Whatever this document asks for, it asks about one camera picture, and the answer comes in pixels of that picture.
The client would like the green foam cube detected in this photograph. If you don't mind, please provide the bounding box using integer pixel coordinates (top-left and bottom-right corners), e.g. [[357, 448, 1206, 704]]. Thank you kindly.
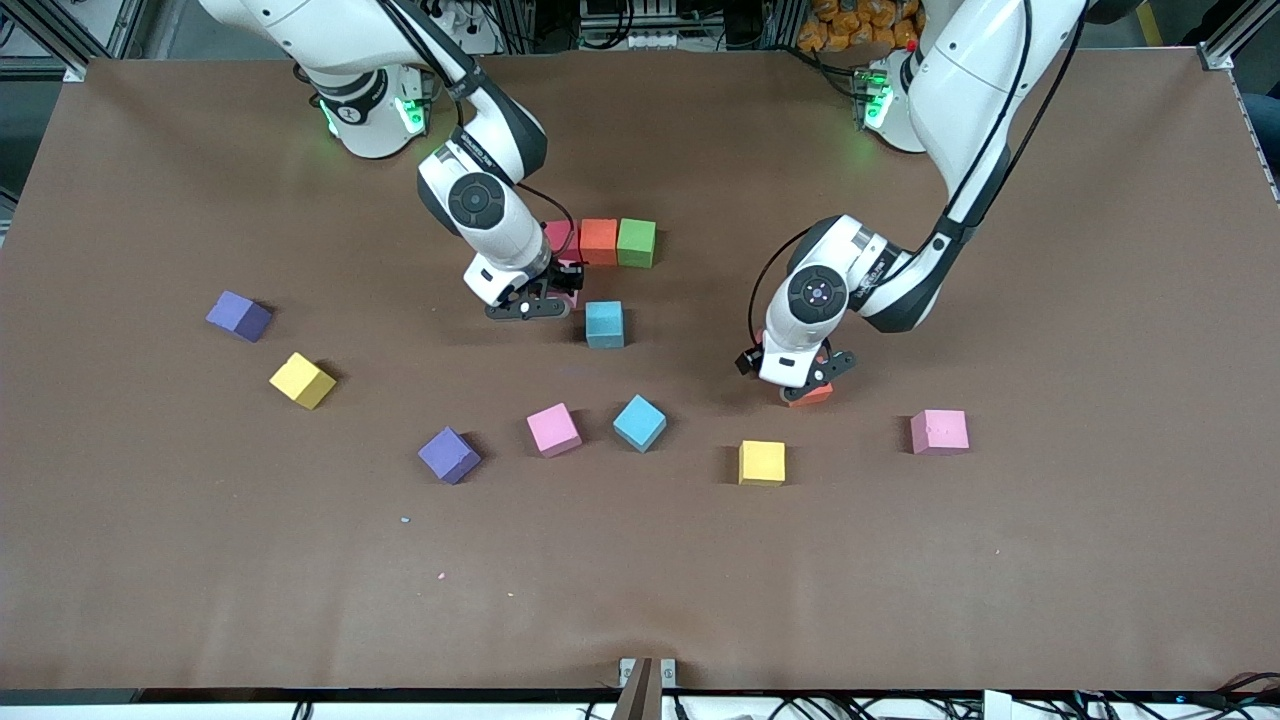
[[617, 219, 658, 269]]

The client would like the blue foam cube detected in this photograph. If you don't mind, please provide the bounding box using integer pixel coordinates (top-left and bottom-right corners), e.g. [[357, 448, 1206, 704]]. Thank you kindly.
[[612, 394, 668, 454], [585, 301, 625, 350]]

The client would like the yellow foam cube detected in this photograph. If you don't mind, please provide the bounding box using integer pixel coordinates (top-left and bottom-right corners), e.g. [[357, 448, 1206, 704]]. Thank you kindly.
[[268, 351, 338, 411], [738, 440, 787, 488]]

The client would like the purple foam cube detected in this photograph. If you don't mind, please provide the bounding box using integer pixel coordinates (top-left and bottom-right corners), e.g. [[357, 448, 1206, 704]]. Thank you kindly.
[[417, 426, 483, 486], [205, 290, 274, 344]]

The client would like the long white socket strip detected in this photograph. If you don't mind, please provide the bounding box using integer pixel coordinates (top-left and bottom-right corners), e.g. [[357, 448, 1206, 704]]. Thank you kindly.
[[600, 28, 691, 50]]

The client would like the white power strip with plugs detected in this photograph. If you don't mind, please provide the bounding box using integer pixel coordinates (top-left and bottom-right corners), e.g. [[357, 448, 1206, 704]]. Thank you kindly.
[[435, 3, 501, 41]]

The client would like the brown paper table cover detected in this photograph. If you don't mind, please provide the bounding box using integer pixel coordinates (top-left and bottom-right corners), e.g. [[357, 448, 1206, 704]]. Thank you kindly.
[[0, 48, 1280, 693]]

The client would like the orange snack bag pile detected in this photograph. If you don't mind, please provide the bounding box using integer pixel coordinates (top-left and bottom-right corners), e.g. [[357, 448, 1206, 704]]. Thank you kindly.
[[798, 0, 926, 53]]

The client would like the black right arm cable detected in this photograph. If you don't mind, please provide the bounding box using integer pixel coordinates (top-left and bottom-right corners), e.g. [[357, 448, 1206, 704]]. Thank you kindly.
[[518, 183, 583, 263]]

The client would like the metal bracket with wooden post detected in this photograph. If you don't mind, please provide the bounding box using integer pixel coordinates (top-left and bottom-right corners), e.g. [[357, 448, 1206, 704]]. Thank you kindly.
[[618, 656, 678, 720]]

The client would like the aluminium frame rail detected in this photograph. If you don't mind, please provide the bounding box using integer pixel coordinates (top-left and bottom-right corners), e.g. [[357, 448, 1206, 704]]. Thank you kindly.
[[25, 0, 121, 83], [1200, 0, 1280, 73]]

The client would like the perforated metal edge rail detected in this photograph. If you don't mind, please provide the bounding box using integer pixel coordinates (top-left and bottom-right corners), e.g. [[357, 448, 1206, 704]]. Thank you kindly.
[[1228, 68, 1280, 206]]

